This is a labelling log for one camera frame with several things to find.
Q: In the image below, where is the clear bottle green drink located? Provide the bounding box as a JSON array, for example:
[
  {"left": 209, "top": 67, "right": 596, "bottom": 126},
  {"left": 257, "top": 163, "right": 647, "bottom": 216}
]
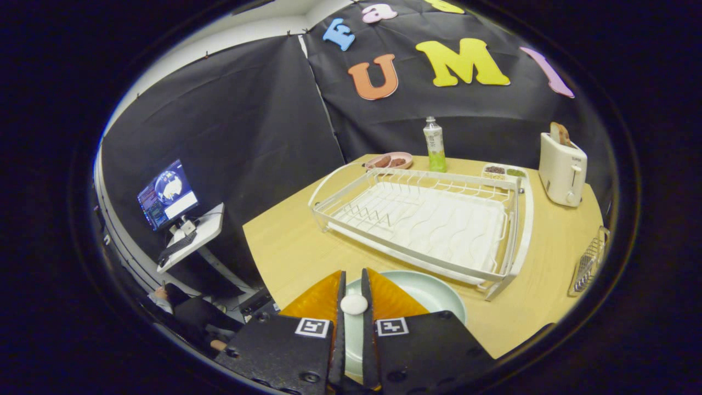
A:
[{"left": 423, "top": 116, "right": 447, "bottom": 173}]

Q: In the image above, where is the computer monitor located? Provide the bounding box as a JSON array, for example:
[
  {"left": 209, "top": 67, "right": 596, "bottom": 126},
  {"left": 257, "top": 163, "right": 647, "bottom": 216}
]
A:
[{"left": 137, "top": 159, "right": 200, "bottom": 231}]

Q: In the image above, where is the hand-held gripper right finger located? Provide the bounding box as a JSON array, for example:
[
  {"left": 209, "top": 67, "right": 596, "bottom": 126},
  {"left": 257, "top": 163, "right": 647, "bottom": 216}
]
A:
[{"left": 361, "top": 268, "right": 494, "bottom": 394}]

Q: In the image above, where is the black keyboard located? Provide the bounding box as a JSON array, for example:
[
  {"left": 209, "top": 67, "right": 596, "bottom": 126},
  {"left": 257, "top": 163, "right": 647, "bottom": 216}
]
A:
[{"left": 158, "top": 230, "right": 198, "bottom": 268}]

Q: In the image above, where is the cream toaster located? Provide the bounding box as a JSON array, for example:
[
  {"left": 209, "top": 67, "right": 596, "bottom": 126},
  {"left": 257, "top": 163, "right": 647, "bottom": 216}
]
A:
[{"left": 539, "top": 132, "right": 588, "bottom": 207}]

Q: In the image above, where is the white monitor stand desk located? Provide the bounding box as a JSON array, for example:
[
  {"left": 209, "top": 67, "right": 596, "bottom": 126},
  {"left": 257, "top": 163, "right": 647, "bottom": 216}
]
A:
[{"left": 157, "top": 203, "right": 258, "bottom": 291}]

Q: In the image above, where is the white wire dish rack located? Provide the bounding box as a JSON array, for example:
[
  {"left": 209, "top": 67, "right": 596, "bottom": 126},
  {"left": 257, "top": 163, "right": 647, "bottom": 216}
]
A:
[{"left": 308, "top": 162, "right": 534, "bottom": 301}]

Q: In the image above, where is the pale pink spoon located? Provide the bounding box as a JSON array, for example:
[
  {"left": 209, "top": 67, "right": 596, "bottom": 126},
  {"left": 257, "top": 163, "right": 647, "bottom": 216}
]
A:
[{"left": 340, "top": 295, "right": 369, "bottom": 315}]

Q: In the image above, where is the person's dark clothed body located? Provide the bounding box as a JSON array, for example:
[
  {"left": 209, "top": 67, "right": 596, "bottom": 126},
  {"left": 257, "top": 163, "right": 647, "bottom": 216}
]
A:
[{"left": 147, "top": 283, "right": 245, "bottom": 354}]

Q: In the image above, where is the pink plate with food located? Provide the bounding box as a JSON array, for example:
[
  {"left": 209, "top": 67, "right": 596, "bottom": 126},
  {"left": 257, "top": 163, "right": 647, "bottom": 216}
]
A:
[{"left": 365, "top": 152, "right": 414, "bottom": 171}]

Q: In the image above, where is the brown bread slice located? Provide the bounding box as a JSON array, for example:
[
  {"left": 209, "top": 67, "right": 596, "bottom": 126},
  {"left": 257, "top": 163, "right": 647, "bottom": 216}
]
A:
[{"left": 550, "top": 122, "right": 572, "bottom": 148}]

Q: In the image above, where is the pale green plate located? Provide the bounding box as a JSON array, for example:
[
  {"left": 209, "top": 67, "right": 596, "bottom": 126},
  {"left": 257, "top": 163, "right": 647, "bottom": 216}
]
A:
[{"left": 344, "top": 270, "right": 467, "bottom": 379}]

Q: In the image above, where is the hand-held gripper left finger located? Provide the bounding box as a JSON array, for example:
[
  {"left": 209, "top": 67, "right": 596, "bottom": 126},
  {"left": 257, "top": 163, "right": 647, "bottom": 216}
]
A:
[{"left": 215, "top": 270, "right": 347, "bottom": 394}]

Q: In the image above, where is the metal wire basket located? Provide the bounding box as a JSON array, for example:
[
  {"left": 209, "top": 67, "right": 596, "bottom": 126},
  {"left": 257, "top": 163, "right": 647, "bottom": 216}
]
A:
[{"left": 568, "top": 226, "right": 610, "bottom": 297}]

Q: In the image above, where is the small white divided dish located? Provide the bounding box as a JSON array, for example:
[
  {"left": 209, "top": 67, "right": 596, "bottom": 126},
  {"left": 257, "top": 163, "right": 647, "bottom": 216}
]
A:
[{"left": 482, "top": 163, "right": 528, "bottom": 182}]

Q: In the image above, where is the black box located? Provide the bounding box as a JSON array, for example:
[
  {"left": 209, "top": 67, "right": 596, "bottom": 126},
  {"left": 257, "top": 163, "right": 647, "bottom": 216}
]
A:
[{"left": 240, "top": 288, "right": 278, "bottom": 321}]

